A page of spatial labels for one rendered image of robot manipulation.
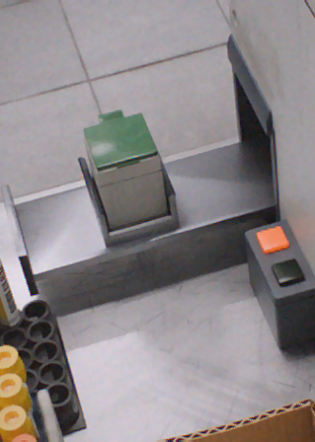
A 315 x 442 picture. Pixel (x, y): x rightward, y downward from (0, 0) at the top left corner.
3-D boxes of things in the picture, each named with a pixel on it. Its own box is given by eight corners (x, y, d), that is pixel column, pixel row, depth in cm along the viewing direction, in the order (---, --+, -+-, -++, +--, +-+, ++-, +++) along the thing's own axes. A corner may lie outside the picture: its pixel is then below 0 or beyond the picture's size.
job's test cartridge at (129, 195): (152, 177, 81) (140, 108, 76) (171, 225, 78) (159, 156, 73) (95, 192, 80) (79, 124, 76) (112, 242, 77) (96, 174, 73)
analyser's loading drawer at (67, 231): (294, 147, 84) (292, 91, 80) (329, 211, 79) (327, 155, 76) (12, 226, 82) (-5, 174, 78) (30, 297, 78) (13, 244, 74)
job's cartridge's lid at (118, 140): (139, 110, 76) (138, 104, 76) (159, 158, 73) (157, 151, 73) (81, 125, 76) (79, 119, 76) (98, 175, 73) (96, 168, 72)
